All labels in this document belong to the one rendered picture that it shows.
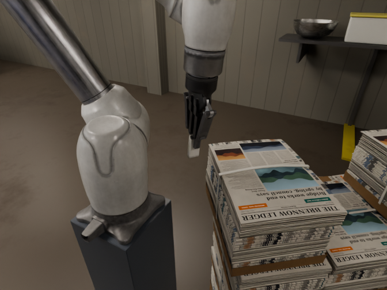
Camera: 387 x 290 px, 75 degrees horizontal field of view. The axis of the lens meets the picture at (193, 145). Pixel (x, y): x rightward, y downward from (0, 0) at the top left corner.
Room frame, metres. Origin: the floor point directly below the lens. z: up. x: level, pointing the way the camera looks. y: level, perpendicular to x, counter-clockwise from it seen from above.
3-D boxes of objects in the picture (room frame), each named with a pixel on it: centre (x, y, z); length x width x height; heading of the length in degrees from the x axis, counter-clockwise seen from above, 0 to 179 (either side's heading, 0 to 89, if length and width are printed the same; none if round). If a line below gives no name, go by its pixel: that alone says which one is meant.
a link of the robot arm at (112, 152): (0.53, 0.20, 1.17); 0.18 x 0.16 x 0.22; 5
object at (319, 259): (0.52, -0.24, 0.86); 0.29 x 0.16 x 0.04; 99
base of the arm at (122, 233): (0.50, 0.21, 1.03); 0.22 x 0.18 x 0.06; 152
